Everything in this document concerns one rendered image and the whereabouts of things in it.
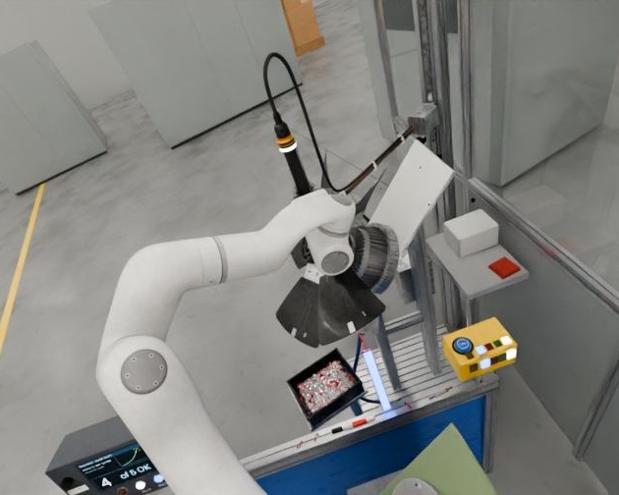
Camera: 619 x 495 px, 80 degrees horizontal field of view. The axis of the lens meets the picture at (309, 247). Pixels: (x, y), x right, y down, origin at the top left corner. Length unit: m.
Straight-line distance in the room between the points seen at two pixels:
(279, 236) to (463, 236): 0.97
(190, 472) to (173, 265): 0.31
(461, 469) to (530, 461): 1.25
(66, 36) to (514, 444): 12.75
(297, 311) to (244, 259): 0.71
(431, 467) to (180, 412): 0.58
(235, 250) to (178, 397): 0.26
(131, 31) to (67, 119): 2.40
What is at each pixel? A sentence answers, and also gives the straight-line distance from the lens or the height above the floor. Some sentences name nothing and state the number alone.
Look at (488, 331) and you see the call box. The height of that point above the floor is 1.07.
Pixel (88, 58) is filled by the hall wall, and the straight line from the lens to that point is 13.01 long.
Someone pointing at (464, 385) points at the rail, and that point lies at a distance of 1.29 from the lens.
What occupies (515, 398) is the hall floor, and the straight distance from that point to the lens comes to 2.25.
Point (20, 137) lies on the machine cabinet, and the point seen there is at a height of 0.83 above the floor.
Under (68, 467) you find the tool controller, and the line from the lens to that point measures 1.18.
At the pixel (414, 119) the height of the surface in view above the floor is 1.40.
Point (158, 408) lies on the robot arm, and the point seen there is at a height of 1.61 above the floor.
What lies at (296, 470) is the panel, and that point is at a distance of 1.46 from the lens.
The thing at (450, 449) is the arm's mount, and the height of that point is 1.14.
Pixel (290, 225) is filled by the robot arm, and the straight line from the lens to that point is 0.71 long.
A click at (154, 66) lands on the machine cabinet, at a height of 1.18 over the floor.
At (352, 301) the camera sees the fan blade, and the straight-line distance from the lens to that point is 1.10.
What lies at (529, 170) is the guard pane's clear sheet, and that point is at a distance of 1.43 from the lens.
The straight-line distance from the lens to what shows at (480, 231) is 1.57.
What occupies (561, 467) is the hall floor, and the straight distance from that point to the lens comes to 2.16.
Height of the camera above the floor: 2.01
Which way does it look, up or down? 39 degrees down
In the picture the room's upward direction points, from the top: 22 degrees counter-clockwise
